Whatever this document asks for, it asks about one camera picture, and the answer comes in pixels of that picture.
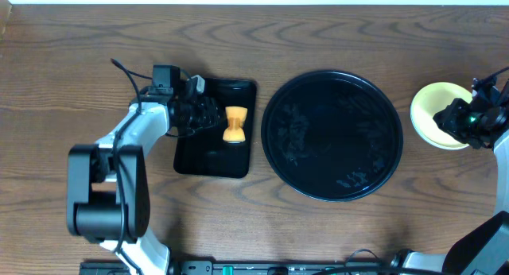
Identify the yellow plate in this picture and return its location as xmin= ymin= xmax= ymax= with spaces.
xmin=410 ymin=82 xmax=472 ymax=150

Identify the orange yellow sponge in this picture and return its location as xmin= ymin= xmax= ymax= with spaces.
xmin=223 ymin=107 xmax=247 ymax=143

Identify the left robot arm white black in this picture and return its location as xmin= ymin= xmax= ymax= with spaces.
xmin=66 ymin=96 xmax=226 ymax=274

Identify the black rectangular tray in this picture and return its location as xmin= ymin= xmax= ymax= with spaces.
xmin=173 ymin=78 xmax=257 ymax=178

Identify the black round tray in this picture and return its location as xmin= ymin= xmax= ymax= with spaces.
xmin=261 ymin=70 xmax=404 ymax=202

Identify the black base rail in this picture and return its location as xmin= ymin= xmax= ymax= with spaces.
xmin=78 ymin=251 xmax=389 ymax=275

